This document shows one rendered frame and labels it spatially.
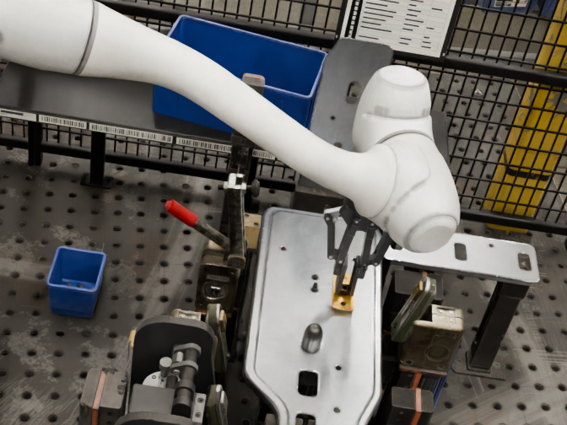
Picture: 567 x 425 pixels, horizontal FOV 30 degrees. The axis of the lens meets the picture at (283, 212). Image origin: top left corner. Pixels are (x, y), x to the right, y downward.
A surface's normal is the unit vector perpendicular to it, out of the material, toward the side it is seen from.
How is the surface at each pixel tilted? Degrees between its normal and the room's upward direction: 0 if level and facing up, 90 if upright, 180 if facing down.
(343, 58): 90
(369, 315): 0
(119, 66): 97
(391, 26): 90
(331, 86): 90
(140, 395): 0
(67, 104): 0
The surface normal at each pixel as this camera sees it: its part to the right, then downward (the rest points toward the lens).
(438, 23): -0.07, 0.67
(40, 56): 0.10, 0.77
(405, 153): 0.29, -0.77
